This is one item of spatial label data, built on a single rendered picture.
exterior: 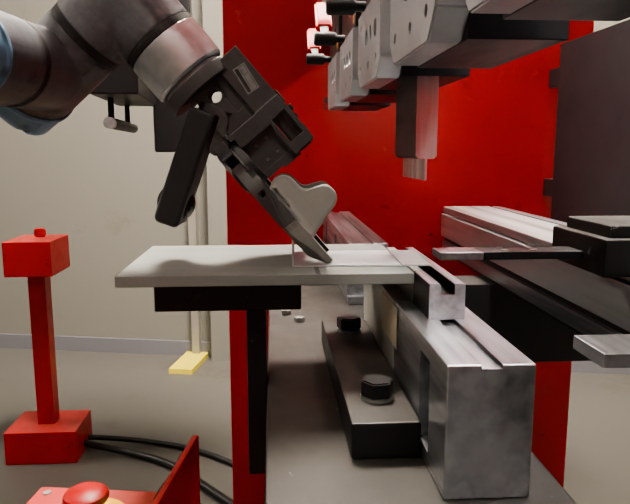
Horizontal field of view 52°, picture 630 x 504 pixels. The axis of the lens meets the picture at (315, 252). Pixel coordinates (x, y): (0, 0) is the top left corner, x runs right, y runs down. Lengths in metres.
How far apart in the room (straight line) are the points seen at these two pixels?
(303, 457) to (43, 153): 3.34
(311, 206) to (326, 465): 0.23
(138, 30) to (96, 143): 3.01
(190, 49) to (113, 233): 3.04
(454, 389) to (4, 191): 3.58
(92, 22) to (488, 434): 0.47
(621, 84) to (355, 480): 1.01
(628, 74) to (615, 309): 0.65
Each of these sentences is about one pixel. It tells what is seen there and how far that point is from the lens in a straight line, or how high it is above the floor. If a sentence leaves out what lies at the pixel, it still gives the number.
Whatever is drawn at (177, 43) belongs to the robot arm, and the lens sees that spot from 0.61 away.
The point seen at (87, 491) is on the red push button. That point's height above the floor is 0.81.
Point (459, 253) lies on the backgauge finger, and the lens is 0.67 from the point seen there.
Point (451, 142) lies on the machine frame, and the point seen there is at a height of 1.12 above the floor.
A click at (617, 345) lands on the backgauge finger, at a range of 0.38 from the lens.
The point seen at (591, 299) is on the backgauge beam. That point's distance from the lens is 0.82.
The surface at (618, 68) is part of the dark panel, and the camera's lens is 1.36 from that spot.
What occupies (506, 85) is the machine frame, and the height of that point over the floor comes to 1.25.
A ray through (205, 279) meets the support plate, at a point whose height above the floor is 1.00.
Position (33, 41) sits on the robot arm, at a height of 1.19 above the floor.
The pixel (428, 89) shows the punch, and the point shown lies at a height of 1.16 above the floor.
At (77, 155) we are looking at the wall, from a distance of 3.67.
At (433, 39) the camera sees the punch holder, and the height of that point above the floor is 1.18.
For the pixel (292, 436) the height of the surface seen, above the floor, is 0.88.
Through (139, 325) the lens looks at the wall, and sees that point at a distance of 3.66.
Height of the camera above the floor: 1.11
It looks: 9 degrees down
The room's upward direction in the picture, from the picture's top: straight up
